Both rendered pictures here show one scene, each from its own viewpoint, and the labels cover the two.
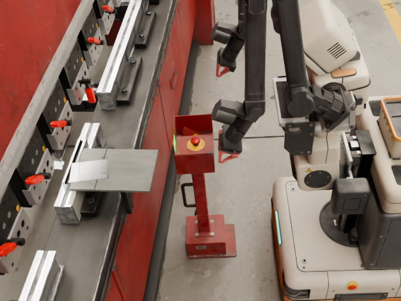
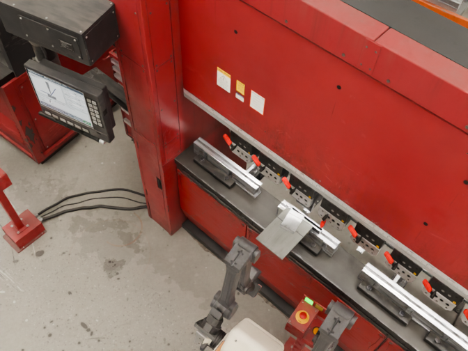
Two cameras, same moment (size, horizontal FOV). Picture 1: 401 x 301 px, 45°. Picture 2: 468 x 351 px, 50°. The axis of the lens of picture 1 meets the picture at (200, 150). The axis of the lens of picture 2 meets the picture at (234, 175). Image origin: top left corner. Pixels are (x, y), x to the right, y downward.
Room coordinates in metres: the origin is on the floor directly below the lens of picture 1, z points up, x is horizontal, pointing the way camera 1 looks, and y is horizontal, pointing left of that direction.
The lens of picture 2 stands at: (1.48, -1.00, 3.38)
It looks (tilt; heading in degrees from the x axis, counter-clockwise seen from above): 55 degrees down; 119
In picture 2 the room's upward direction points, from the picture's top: 4 degrees clockwise
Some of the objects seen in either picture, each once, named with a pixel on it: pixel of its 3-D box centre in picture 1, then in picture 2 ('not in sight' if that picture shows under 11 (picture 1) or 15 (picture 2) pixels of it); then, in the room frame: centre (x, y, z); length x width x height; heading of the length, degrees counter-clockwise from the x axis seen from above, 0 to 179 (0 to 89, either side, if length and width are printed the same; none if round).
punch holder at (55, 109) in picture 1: (46, 115); (304, 186); (1.10, 0.44, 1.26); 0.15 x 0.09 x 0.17; 170
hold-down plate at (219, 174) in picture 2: not in sight; (214, 170); (0.52, 0.48, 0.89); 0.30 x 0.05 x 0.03; 170
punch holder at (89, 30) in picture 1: (82, 37); (370, 234); (1.49, 0.37, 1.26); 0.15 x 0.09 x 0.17; 170
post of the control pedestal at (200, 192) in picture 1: (200, 195); (300, 342); (1.43, 0.02, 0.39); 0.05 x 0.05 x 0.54; 86
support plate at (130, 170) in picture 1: (115, 169); (284, 232); (1.10, 0.29, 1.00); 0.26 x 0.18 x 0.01; 80
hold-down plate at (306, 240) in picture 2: (98, 180); (297, 235); (1.15, 0.37, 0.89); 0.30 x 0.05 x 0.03; 170
